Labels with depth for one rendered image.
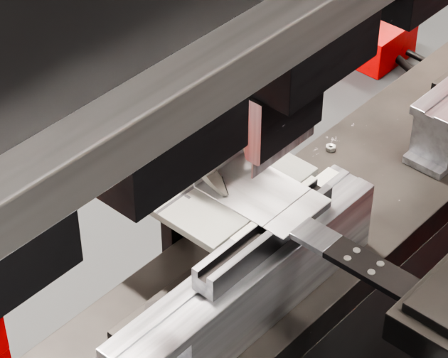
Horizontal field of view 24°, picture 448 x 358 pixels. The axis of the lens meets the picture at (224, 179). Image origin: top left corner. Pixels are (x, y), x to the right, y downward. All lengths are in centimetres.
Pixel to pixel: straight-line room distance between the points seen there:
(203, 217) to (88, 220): 152
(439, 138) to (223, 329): 44
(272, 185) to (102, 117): 72
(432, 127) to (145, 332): 52
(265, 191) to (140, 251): 141
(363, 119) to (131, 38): 103
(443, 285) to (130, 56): 60
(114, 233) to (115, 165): 214
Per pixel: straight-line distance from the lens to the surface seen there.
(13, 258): 77
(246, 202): 114
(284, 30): 52
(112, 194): 86
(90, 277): 249
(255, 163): 103
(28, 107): 44
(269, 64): 52
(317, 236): 110
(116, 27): 46
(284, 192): 115
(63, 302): 244
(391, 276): 106
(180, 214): 113
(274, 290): 114
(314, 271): 120
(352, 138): 145
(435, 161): 140
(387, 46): 310
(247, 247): 109
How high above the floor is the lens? 175
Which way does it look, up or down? 40 degrees down
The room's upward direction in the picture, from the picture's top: straight up
